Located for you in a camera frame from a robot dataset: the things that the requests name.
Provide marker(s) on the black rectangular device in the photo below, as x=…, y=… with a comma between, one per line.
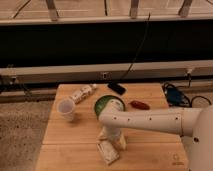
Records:
x=117, y=88

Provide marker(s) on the white sponge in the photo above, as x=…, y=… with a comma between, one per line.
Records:
x=107, y=151

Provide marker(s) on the red chili pepper toy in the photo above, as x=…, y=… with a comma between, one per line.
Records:
x=139, y=105

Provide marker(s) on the blue power box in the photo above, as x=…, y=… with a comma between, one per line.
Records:
x=174, y=96

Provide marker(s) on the clear plastic cup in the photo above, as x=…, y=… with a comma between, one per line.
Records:
x=65, y=108

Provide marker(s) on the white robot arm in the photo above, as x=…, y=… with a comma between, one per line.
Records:
x=194, y=122

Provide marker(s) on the white plastic bottle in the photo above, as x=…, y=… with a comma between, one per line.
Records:
x=83, y=93

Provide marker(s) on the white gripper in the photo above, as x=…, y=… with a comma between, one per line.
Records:
x=113, y=134

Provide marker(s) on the green bowl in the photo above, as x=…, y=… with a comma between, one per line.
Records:
x=108, y=105

